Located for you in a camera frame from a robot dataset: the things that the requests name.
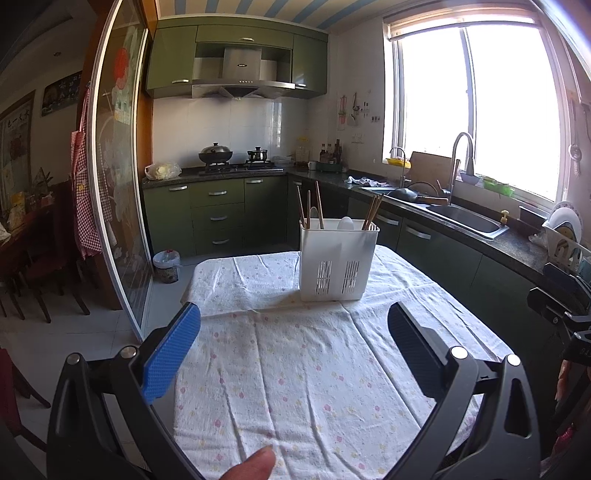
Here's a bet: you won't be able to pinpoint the dark box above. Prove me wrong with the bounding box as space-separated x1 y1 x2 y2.
519 205 546 227

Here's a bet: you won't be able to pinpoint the small steel faucet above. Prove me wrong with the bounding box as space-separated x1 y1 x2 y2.
389 147 412 188

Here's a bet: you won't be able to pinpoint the white plastic utensil holder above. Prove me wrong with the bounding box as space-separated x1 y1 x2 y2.
299 220 380 302

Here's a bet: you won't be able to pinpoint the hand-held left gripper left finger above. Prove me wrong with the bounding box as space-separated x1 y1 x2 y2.
46 302 204 480

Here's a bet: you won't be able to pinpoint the stainless steel sink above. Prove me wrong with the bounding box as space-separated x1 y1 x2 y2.
362 182 509 241

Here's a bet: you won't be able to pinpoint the black gas stove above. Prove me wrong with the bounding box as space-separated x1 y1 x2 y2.
198 161 285 175

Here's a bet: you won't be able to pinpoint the white plate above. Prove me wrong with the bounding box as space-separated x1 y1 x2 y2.
549 200 584 236

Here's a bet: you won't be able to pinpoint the red checkered apron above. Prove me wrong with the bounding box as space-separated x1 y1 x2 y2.
70 88 103 260

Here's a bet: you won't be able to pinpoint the steel range hood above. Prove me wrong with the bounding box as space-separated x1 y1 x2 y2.
190 44 296 100

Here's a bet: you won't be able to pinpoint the small trash bin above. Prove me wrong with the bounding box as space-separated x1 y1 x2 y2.
152 249 181 284

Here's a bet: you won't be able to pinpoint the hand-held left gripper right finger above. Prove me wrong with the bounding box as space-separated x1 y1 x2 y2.
387 302 541 480

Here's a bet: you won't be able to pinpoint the row of condiment bottles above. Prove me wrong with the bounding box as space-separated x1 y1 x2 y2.
318 138 345 168

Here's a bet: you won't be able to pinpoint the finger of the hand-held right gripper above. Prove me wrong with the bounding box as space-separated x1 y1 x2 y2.
542 261 591 291
527 286 591 326

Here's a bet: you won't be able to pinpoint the dark wooden chair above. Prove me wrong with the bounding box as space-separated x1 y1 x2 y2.
14 179 91 325

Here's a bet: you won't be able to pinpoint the black wok with lid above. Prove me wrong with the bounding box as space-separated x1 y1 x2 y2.
198 142 234 166

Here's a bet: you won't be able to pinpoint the green tray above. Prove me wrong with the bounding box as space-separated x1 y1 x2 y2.
482 178 515 197

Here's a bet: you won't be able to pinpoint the red wooden chair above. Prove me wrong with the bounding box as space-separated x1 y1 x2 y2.
0 348 52 449

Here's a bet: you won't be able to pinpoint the person's left hand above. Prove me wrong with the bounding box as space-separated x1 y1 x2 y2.
221 445 278 480

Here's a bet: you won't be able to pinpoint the white plastic bag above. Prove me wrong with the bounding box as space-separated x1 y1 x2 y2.
144 161 182 181

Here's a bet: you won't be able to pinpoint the tall steel kitchen faucet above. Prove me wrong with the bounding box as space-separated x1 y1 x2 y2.
445 131 476 206

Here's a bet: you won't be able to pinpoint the framed wall picture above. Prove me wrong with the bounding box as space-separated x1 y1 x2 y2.
0 91 36 214

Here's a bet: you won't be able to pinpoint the rolled window blind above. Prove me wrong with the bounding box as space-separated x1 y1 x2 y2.
383 0 546 43

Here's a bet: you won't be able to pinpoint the green upper kitchen cabinets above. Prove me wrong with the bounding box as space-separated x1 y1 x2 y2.
145 16 329 100

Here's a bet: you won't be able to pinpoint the white dish rack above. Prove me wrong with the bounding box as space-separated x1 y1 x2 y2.
541 220 591 274

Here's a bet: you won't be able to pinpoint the sliding glass door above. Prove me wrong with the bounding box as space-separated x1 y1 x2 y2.
85 0 156 343

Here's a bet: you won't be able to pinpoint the dark wall poster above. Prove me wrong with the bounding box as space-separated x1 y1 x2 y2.
41 73 84 117

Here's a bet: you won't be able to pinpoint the wooden cutting board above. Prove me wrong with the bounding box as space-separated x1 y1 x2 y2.
409 151 456 190

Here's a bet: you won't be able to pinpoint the dark stone countertop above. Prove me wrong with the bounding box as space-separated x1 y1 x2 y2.
142 165 566 278

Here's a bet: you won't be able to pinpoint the wooden dining table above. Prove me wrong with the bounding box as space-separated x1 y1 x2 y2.
0 203 57 287

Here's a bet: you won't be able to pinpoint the black wok wooden handle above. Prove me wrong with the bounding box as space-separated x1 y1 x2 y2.
390 181 451 206

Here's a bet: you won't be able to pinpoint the white floral tablecloth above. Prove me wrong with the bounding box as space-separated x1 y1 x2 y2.
173 244 513 480

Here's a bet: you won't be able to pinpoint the kitchen window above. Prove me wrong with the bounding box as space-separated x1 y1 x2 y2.
382 14 574 204

